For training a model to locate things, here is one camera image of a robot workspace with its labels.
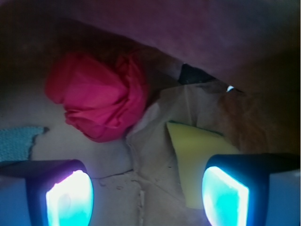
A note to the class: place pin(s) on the yellow green sponge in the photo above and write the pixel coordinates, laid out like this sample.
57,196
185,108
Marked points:
193,148

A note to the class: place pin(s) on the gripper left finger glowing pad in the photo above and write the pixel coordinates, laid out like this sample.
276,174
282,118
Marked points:
45,193

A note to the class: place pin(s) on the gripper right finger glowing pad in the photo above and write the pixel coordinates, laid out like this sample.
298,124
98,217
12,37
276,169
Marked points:
252,190

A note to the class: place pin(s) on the brown paper bag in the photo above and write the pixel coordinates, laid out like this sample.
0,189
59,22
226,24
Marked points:
231,66

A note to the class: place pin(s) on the crumpled red cloth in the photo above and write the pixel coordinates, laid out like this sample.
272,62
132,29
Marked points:
100,101

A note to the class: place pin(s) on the teal microfiber cloth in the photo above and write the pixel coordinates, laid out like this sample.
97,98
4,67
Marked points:
16,143

